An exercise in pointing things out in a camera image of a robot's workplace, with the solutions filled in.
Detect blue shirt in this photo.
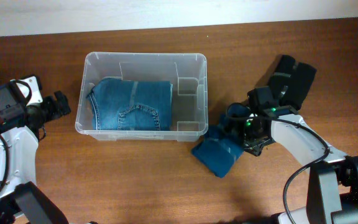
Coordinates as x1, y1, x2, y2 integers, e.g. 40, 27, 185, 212
191, 103, 251, 178

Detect dark blue jeans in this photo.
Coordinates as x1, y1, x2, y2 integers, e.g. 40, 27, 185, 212
86, 77, 173, 131

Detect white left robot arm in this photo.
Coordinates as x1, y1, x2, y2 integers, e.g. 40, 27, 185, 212
0, 76, 71, 223

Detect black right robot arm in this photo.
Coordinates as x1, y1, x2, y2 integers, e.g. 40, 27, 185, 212
226, 86, 358, 223

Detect black folded garment upper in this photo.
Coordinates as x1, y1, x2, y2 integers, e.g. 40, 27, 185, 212
268, 55, 317, 110

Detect clear plastic storage bin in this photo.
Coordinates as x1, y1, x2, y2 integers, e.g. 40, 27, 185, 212
75, 52, 208, 142

